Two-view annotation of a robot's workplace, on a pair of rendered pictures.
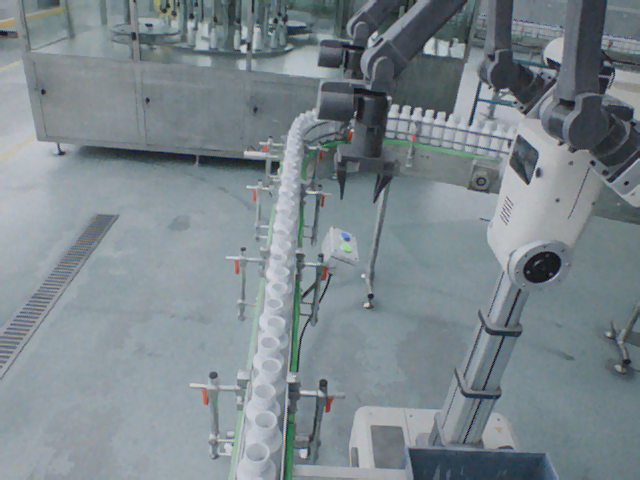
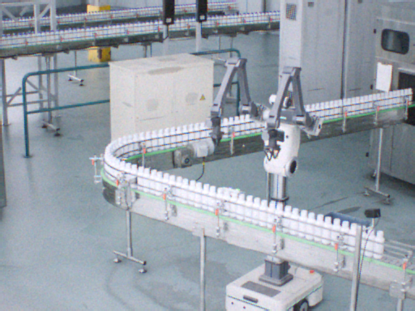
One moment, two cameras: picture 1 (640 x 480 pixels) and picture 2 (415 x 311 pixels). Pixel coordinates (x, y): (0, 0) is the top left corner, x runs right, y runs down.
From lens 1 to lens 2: 468 cm
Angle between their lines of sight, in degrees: 45
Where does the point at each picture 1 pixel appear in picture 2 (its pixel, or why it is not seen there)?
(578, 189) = (296, 137)
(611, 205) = (241, 147)
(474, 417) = not seen: hidden behind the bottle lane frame
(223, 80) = not seen: outside the picture
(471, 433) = not seen: hidden behind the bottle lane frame
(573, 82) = (301, 110)
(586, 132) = (307, 121)
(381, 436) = (248, 286)
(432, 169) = (153, 165)
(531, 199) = (286, 146)
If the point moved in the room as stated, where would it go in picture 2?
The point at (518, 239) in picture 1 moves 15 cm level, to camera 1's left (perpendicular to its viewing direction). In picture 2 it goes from (285, 160) to (272, 165)
